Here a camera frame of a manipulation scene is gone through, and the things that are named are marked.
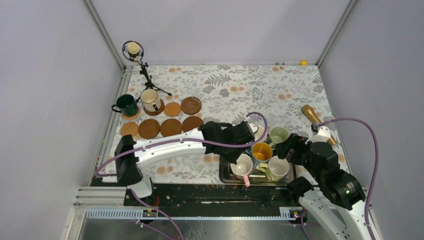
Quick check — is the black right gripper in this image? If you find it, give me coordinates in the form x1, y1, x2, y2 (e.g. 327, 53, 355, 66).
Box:
274, 132, 324, 182

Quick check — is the dark green mug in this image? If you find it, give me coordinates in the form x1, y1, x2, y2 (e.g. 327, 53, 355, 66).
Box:
111, 94, 139, 116

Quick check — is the pink mug white inside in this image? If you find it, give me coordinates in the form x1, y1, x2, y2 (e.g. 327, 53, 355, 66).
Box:
230, 153, 253, 187

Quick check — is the light brown coaster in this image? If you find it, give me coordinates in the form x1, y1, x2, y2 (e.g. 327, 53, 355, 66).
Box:
164, 102, 181, 117

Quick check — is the metal tray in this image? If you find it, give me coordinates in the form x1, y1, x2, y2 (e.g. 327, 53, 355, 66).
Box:
219, 157, 297, 187

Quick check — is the reddish brown coaster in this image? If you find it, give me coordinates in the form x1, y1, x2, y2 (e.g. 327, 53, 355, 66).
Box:
182, 116, 204, 133

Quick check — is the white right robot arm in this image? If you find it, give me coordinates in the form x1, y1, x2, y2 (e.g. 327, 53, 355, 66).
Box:
275, 129, 379, 240

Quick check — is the blue mug yellow inside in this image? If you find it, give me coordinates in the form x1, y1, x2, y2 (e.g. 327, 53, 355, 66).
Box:
251, 142, 273, 164

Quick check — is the gold microphone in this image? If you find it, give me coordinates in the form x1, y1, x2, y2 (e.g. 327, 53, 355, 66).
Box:
301, 104, 337, 146

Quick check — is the green mug white inside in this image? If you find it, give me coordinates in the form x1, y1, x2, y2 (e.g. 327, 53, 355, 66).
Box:
257, 156, 290, 182

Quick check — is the light wooden coaster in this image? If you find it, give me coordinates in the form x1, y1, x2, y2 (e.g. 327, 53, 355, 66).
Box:
120, 121, 139, 137

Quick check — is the studio microphone on stand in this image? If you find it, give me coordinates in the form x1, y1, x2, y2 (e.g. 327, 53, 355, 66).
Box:
121, 40, 144, 63

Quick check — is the scratched dark brown coaster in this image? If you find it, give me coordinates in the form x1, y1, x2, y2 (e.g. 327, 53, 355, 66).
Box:
180, 96, 202, 115

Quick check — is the light green mug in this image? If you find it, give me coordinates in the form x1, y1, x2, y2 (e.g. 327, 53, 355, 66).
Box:
265, 127, 290, 148

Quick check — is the light blue mug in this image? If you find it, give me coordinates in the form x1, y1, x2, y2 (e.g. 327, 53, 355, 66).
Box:
254, 126, 268, 142

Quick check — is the floral tablecloth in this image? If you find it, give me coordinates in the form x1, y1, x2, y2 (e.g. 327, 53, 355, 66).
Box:
99, 65, 335, 184

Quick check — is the cream mug black handle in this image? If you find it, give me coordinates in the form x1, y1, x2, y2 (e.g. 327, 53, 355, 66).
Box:
140, 89, 162, 112

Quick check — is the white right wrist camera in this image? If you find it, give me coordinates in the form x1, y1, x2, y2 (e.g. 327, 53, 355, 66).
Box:
305, 125, 331, 144

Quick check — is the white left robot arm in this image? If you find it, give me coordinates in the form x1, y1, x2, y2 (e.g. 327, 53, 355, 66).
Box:
111, 121, 259, 206

